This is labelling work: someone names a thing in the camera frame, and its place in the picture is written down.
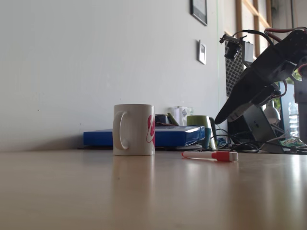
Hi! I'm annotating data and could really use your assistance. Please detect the white pen with red cap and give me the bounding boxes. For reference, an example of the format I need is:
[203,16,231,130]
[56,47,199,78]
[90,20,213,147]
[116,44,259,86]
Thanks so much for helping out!
[181,150,239,162]

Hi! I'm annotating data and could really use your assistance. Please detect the grey textured foam panel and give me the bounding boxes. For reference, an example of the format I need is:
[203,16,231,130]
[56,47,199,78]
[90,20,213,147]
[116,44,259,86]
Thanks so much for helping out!
[225,43,246,97]

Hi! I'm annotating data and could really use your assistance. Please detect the grey laptop on stand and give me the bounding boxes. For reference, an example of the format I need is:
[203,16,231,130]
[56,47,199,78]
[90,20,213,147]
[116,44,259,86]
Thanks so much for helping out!
[227,104,286,154]

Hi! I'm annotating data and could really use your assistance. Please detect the white rounded lamp head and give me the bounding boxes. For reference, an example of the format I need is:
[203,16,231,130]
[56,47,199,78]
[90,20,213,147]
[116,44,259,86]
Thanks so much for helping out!
[263,105,282,126]

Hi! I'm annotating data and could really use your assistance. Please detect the green mug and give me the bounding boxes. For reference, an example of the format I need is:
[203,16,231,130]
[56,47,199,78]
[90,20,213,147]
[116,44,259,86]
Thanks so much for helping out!
[186,115,218,150]

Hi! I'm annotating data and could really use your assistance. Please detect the clear plastic water bottle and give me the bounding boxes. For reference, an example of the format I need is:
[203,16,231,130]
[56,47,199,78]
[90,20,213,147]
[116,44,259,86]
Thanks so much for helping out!
[287,101,301,139]

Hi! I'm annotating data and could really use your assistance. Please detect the green circuit board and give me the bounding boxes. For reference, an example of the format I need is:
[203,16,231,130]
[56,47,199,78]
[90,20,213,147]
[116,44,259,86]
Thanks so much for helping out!
[280,137,305,149]

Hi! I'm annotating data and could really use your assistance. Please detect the white translucent container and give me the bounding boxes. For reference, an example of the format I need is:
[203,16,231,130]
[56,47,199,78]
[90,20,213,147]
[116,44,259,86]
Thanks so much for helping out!
[167,105,194,127]

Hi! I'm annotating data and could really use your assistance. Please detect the blue flat box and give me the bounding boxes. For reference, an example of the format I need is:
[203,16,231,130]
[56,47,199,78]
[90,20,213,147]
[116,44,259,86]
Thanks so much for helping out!
[83,126,206,148]

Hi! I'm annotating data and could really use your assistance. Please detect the white mug with pink print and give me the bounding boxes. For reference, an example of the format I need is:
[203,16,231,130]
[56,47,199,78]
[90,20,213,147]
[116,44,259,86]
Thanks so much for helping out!
[112,103,156,156]

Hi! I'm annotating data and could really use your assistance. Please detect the black cable bundle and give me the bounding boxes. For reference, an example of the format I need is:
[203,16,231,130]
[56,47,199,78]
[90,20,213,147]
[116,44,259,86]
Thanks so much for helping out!
[213,128,261,154]

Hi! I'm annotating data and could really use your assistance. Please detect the black camera on metal bracket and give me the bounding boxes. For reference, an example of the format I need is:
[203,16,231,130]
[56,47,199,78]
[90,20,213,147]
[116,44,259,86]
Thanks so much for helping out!
[219,33,255,68]

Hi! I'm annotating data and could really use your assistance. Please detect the wooden lattice frame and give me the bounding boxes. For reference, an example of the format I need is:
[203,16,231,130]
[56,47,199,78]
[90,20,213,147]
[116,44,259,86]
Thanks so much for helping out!
[235,0,273,58]

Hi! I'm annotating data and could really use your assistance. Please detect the small white picture frame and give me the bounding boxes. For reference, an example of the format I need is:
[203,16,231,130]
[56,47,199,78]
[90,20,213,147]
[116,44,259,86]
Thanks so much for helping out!
[197,39,207,65]

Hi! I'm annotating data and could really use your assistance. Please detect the large black picture frame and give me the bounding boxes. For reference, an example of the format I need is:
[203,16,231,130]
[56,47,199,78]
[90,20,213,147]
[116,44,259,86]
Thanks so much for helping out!
[190,0,208,27]

